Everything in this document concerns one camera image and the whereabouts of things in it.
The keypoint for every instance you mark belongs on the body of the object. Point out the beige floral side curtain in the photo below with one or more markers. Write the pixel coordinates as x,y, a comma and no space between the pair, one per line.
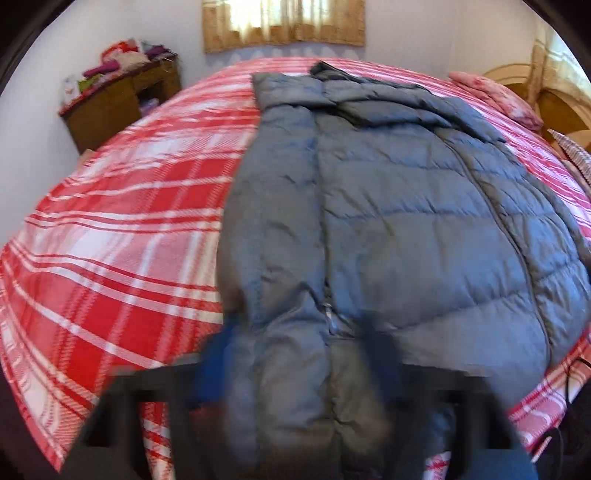
541,60

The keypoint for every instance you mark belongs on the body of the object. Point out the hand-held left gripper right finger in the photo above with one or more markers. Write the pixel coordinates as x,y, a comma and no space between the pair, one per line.
383,355

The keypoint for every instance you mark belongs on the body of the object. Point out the purple folded cloth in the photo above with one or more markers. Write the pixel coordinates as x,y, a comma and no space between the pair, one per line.
157,50

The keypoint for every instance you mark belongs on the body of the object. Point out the green folded cloth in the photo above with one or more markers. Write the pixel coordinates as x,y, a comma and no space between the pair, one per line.
85,85

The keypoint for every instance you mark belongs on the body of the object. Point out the wooden headboard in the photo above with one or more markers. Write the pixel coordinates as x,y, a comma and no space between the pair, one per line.
554,110

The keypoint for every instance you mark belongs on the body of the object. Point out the grey puffer jacket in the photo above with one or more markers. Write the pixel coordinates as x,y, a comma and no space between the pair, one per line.
392,207

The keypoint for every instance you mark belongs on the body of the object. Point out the pink floral pillow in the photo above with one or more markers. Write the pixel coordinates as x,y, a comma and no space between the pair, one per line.
498,97

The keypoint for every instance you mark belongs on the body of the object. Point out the magenta folded cloth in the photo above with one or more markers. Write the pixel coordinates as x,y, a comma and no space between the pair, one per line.
101,69

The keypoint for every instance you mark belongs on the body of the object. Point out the pale pink folded cloth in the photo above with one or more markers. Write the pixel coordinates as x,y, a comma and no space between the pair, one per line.
135,60

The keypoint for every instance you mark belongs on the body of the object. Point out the brown wooden desk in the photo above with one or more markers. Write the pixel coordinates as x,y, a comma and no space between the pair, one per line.
106,110

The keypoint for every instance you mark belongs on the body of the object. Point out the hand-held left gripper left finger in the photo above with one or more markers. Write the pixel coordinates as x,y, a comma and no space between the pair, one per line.
214,369

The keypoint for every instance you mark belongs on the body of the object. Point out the red plaid bed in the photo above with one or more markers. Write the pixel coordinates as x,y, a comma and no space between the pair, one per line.
115,230

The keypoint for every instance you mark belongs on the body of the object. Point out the striped pillow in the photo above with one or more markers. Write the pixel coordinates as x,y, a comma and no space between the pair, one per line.
575,150

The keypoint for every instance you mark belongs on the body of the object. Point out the beige window curtain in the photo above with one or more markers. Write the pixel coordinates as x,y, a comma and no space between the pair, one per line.
281,27

